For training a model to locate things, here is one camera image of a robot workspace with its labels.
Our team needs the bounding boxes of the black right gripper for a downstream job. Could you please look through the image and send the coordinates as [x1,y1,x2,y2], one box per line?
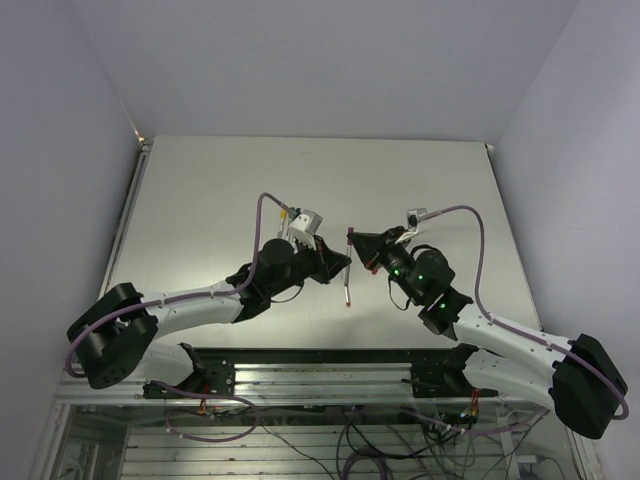
[348,227,423,305]

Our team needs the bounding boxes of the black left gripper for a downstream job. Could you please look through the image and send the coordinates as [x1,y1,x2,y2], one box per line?
[267,230,350,295]

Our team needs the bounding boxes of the white marker purple end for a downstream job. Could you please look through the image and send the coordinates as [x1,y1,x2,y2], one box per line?
[344,226,354,285]

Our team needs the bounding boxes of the white marker red end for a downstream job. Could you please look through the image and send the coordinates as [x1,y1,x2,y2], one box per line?
[343,272,351,308]

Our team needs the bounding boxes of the white marker yellow end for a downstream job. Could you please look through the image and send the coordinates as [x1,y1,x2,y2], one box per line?
[277,209,289,239]

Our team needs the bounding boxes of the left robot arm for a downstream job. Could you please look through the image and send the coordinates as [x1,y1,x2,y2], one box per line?
[65,236,351,397]

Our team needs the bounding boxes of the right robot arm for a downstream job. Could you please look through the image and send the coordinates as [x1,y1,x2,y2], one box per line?
[348,227,629,439]

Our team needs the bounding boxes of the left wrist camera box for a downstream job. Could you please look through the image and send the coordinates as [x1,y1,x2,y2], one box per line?
[288,210,323,250]

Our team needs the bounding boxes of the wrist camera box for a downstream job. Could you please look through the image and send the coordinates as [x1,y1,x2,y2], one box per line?
[398,208,429,243]
[288,210,323,250]

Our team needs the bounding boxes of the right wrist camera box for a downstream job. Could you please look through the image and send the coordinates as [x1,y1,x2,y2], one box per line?
[398,208,429,243]

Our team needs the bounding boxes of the aluminium frame rails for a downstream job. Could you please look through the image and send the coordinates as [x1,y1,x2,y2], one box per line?
[49,349,601,480]

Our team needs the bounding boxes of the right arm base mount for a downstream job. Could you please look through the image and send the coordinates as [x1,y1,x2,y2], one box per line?
[403,344,479,398]

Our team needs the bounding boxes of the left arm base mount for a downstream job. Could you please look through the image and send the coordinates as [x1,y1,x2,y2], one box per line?
[136,343,236,400]

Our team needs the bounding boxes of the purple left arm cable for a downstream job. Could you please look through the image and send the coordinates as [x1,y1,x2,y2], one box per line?
[64,192,301,377]

